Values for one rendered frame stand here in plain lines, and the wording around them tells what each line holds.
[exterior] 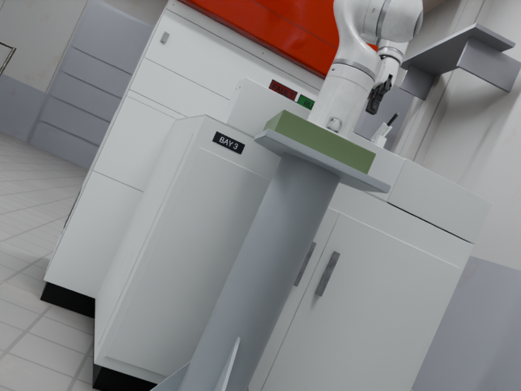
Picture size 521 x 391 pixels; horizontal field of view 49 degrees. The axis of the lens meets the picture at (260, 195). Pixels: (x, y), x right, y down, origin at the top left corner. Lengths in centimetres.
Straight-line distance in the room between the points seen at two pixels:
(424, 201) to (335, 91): 55
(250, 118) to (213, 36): 70
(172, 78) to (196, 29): 21
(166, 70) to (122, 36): 817
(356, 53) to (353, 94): 10
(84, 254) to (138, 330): 65
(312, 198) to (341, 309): 48
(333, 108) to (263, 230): 35
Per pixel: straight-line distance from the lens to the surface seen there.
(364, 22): 154
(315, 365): 179
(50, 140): 1030
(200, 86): 220
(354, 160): 136
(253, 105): 159
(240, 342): 142
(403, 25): 152
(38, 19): 1068
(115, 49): 1032
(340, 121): 143
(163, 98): 218
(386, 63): 179
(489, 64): 434
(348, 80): 145
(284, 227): 138
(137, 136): 217
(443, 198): 186
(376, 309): 182
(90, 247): 220
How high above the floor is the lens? 65
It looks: 1 degrees up
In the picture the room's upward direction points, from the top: 24 degrees clockwise
